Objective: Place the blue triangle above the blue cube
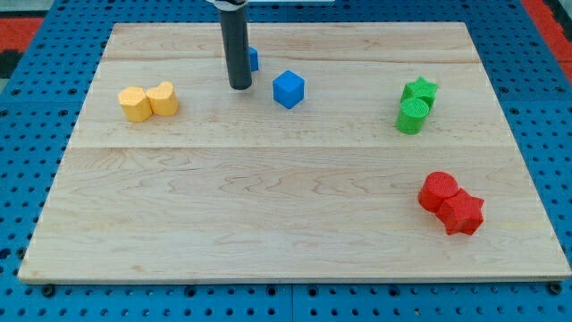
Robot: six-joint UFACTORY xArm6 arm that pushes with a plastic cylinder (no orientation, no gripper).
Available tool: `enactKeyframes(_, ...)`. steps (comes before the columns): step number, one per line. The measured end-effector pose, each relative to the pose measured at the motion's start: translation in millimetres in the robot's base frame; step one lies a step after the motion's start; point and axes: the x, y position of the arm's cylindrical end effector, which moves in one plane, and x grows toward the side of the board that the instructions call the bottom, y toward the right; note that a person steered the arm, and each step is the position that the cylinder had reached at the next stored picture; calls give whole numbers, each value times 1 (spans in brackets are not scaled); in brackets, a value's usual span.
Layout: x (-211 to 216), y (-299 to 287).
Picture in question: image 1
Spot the blue triangle block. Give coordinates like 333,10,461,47
249,47,259,72

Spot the blue cube block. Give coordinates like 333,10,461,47
273,70,305,109

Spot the light wooden board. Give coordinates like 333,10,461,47
19,22,571,284

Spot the green cylinder block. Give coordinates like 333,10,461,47
396,97,430,135

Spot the yellow heart block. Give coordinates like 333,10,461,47
146,81,179,116

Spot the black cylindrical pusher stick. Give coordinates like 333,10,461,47
212,0,252,90

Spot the green star block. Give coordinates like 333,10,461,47
400,76,439,109

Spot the red cylinder block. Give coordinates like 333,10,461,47
417,171,459,213

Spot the yellow pentagon block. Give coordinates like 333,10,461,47
117,87,153,123

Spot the red star block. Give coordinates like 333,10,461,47
436,189,485,235

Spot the blue perforated base mat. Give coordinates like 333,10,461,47
1,0,571,321

